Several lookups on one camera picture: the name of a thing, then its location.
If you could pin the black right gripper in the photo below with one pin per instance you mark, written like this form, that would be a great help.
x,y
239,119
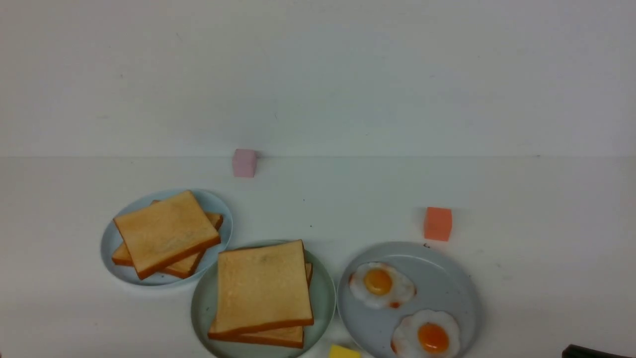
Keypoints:
x,y
577,351

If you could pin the grey blue egg plate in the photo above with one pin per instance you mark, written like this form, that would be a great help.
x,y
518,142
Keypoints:
x,y
441,285

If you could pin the lower right fried egg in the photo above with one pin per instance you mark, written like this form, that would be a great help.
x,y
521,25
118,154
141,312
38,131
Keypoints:
x,y
426,334

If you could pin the fried egg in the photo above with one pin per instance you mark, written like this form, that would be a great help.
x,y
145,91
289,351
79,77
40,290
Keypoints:
x,y
380,286
426,334

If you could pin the orange foam cube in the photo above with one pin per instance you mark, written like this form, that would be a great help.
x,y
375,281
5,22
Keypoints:
x,y
437,224

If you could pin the left fried egg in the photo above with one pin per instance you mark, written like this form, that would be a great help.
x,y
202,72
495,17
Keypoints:
x,y
380,286

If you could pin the yellow foam cube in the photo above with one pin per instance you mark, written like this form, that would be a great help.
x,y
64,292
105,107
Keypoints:
x,y
337,351

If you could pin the mint green centre plate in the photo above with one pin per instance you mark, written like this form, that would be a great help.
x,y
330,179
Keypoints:
x,y
204,307

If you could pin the pink foam cube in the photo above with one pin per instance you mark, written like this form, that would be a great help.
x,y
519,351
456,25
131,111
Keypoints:
x,y
244,163

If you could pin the light blue bread plate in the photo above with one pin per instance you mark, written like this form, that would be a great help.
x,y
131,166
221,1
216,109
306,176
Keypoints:
x,y
111,240

